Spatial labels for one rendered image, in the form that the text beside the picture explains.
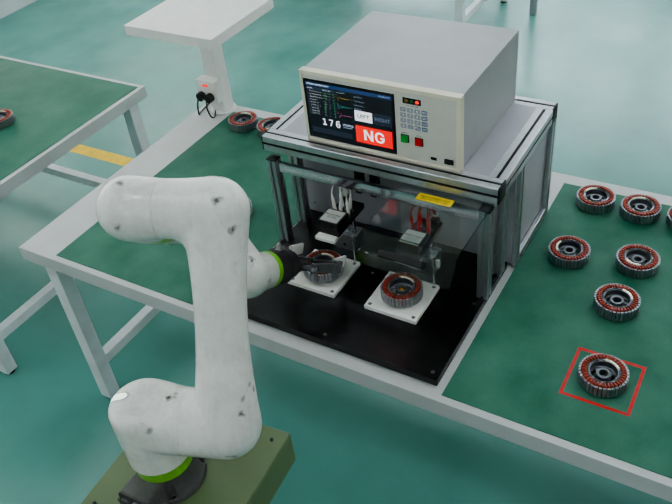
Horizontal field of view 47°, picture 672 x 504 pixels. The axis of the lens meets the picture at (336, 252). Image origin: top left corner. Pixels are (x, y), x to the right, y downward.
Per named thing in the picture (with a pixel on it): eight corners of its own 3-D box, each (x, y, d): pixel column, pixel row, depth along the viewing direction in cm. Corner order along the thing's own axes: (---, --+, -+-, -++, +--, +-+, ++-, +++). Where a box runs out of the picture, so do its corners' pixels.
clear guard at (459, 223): (448, 290, 170) (448, 270, 166) (354, 262, 181) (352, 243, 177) (501, 209, 191) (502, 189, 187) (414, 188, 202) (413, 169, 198)
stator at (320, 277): (331, 289, 208) (329, 278, 205) (296, 277, 213) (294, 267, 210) (351, 264, 215) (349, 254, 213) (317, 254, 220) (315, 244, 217)
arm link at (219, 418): (250, 475, 139) (235, 180, 128) (166, 467, 142) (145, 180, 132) (272, 443, 151) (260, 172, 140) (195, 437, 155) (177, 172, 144)
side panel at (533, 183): (515, 267, 212) (522, 170, 192) (505, 264, 214) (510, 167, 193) (547, 211, 230) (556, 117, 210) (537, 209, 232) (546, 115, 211)
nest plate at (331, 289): (334, 298, 207) (333, 295, 206) (287, 283, 213) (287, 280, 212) (360, 265, 216) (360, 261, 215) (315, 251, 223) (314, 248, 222)
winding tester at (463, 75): (460, 174, 185) (461, 98, 172) (307, 140, 205) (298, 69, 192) (516, 99, 210) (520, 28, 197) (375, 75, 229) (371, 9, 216)
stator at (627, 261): (627, 247, 214) (629, 237, 211) (666, 263, 207) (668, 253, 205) (606, 268, 208) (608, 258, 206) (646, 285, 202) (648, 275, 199)
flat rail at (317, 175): (485, 223, 186) (485, 213, 184) (274, 170, 214) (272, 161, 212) (487, 220, 187) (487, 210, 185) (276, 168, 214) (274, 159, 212)
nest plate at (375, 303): (415, 325, 196) (415, 321, 195) (364, 308, 202) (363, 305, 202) (439, 288, 205) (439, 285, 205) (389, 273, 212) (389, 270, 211)
